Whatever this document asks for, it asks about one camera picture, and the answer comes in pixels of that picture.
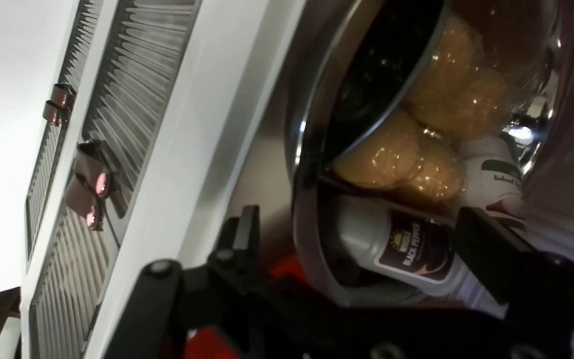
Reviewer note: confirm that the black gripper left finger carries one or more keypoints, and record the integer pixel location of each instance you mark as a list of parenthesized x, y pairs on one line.
[(235, 272)]

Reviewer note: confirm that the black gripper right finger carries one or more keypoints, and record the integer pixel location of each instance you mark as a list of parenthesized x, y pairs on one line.
[(520, 272)]

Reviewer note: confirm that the silver bowl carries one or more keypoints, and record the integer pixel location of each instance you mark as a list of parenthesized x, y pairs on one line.
[(374, 61)]

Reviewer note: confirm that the white spice bottle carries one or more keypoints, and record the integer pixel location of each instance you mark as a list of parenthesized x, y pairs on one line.
[(494, 176)]

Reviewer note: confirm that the black pepper bottle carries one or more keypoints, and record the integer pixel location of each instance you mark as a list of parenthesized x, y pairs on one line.
[(408, 246)]

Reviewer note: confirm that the gold glitter ball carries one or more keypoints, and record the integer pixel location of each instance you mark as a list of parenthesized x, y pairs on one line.
[(484, 111), (438, 174), (378, 152)]

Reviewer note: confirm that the white stacked cabinet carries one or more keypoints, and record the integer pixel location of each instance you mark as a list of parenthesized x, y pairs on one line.
[(229, 101)]

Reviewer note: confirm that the white louvered cabinet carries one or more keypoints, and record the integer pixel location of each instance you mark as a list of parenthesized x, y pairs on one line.
[(141, 73)]

